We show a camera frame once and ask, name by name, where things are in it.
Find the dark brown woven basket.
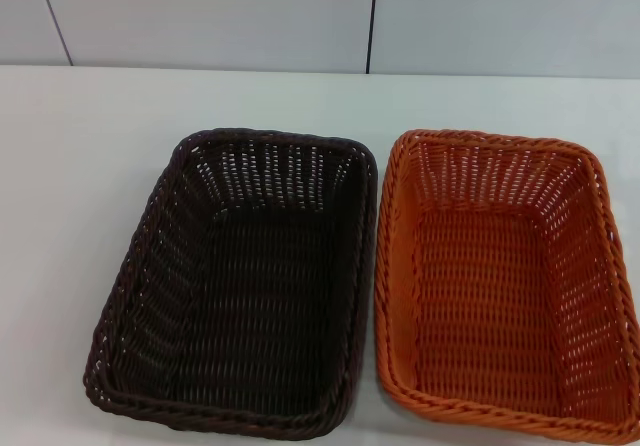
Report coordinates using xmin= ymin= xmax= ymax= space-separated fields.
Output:
xmin=82 ymin=126 xmax=379 ymax=443

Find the orange woven basket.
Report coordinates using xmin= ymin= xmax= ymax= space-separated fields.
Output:
xmin=374 ymin=128 xmax=640 ymax=446

